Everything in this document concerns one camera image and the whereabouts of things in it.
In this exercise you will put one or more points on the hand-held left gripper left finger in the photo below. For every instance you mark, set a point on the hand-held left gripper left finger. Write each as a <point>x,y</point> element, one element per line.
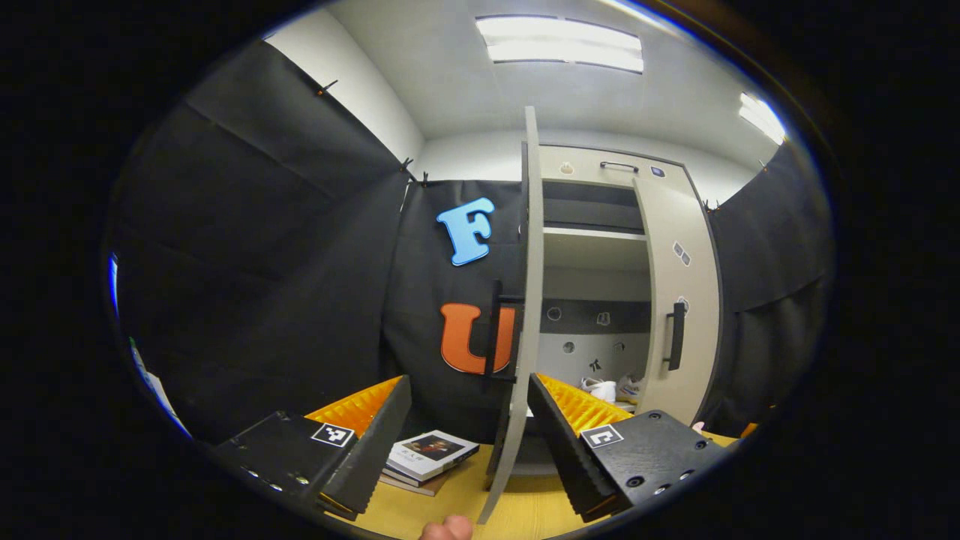
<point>375,450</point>

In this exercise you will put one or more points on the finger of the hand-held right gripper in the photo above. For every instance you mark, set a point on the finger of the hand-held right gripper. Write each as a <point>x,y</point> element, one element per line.
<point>748,430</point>

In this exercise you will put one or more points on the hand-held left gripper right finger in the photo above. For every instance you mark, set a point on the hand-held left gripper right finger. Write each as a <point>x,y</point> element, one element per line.
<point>566,442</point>

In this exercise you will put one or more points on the white shoe with yellow sole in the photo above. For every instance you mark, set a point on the white shoe with yellow sole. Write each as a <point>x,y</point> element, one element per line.
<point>630,388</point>
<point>600,390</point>

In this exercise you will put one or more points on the white shoe cabinet door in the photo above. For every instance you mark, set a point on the white shoe cabinet door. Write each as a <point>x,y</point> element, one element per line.
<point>532,225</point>
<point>701,330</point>

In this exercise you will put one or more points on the white and grey shoe cabinet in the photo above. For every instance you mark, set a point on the white and grey shoe cabinet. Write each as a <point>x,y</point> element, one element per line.
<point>592,255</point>

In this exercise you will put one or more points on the pink soft toy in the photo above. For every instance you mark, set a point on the pink soft toy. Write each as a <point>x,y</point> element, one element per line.
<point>697,427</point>

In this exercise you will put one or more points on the white portrait cover book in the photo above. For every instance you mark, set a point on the white portrait cover book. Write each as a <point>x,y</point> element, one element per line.
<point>431,454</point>

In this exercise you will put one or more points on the brown book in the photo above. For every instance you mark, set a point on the brown book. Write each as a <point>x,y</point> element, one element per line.
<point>420,489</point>

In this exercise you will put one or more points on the black backdrop cloth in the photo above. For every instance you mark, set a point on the black backdrop cloth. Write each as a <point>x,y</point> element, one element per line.
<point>285,285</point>
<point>780,300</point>

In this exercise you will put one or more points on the small ceiling light panel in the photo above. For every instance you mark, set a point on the small ceiling light panel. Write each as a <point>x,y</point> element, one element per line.
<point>761,118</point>

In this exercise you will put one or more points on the large ceiling light panel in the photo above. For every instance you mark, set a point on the large ceiling light panel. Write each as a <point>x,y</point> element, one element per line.
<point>562,45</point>

